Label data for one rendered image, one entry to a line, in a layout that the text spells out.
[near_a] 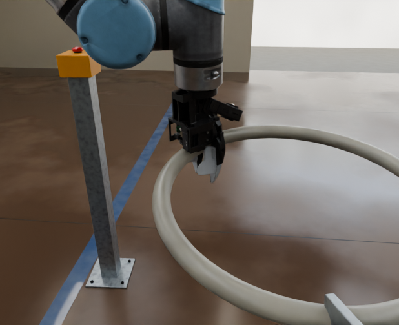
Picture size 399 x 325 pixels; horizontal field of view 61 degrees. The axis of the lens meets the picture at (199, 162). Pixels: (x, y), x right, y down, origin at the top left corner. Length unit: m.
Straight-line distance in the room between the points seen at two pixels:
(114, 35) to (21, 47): 6.94
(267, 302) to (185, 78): 0.39
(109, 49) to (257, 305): 0.35
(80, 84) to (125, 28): 0.94
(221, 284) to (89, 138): 1.09
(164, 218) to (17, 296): 1.47
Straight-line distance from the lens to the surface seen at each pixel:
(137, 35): 0.44
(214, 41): 0.60
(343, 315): 0.40
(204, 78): 0.61
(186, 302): 1.70
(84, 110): 1.40
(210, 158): 0.70
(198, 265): 0.45
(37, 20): 7.12
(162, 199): 0.54
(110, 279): 1.83
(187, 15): 0.59
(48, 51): 7.13
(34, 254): 2.13
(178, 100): 0.63
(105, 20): 0.44
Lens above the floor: 1.28
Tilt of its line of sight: 27 degrees down
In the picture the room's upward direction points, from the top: straight up
